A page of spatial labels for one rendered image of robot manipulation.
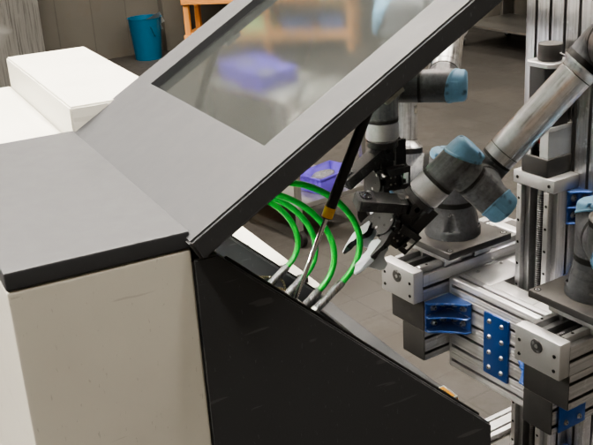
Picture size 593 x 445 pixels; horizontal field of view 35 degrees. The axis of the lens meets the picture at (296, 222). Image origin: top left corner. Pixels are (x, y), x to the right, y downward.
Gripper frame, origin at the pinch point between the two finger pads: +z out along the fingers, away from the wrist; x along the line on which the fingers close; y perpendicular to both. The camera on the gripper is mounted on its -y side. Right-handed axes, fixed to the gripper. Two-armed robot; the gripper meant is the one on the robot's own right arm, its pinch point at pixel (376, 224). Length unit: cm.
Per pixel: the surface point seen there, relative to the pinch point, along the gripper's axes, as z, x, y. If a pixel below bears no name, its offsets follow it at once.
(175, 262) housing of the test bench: -24, -47, -64
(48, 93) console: -33, 42, -61
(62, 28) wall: 81, 861, 125
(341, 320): 26.6, 8.5, -5.9
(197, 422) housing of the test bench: 5, -47, -63
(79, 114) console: -32, 23, -59
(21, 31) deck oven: 54, 709, 55
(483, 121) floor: 121, 401, 336
